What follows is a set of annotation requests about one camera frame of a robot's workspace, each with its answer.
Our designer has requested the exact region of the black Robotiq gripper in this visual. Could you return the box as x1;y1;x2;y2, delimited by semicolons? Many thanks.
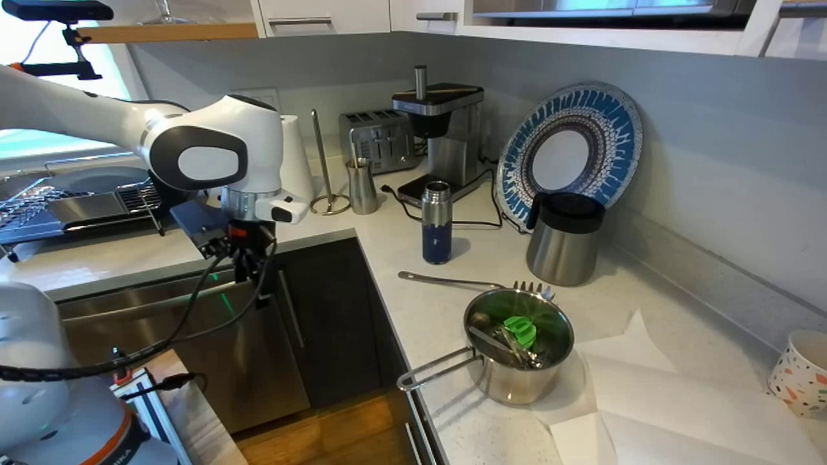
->
225;216;279;283

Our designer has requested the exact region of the stainless steel microwave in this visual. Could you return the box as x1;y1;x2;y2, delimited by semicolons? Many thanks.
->
468;0;763;25

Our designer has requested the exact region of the stainless steel dishwasher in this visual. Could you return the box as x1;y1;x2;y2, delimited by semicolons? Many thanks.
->
53;256;313;437

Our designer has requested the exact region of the dark lower cabinet door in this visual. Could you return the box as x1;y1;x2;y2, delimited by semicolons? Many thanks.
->
265;237;389;409

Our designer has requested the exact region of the small steel pitcher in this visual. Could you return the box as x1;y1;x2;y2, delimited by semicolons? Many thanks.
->
347;154;383;216

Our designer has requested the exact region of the black metal tray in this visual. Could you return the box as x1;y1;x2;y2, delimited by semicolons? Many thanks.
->
60;183;171;237

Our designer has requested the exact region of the wooden robot mounting table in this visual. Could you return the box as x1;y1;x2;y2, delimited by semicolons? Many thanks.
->
109;345;252;465

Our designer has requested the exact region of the stainless steel toaster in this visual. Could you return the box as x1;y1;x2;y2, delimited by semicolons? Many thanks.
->
338;109;423;178

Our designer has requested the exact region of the steel and blue bottle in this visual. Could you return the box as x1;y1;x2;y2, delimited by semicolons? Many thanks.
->
419;175;456;265

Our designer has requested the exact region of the silver fork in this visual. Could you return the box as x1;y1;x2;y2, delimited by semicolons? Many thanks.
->
396;268;557;305

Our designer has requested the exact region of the blue patterned cloth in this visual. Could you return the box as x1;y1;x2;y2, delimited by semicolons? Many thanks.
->
0;175;66;249

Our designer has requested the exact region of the bright kitchen window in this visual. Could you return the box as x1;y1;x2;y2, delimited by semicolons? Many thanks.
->
0;10;152;163

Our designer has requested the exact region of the steel black coffee maker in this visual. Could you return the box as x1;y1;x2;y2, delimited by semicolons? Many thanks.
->
389;64;489;205

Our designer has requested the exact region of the wooden shelf board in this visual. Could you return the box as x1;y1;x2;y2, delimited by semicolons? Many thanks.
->
74;20;260;46

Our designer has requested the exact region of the dark metal utensil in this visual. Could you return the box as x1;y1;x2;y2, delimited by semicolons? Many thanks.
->
468;321;546;373

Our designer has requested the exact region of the green plastic item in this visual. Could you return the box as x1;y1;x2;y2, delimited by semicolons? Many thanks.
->
500;312;542;345

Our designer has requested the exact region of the stainless steel saucepan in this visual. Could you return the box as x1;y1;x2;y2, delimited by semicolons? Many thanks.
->
396;283;578;409

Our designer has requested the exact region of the steel canister with black lid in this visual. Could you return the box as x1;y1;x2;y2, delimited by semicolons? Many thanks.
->
525;188;606;289

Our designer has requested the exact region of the narrow white upper cabinet door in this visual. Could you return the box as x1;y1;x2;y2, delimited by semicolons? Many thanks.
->
387;0;468;35

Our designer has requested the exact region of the blue patterned decorative plate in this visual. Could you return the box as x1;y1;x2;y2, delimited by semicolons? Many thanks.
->
490;79;646;236

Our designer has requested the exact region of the white parchment paper sheet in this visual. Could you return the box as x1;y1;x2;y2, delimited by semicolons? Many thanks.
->
551;307;823;465

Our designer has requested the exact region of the white mug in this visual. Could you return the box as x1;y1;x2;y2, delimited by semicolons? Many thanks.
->
767;330;827;418

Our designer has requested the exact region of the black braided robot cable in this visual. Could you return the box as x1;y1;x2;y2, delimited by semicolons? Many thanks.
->
0;241;279;385

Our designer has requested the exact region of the wire paper towel holder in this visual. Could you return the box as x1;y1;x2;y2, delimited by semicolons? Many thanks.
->
307;106;353;216

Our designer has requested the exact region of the black appliance power cord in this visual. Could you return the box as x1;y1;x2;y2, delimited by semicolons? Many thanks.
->
380;181;508;232

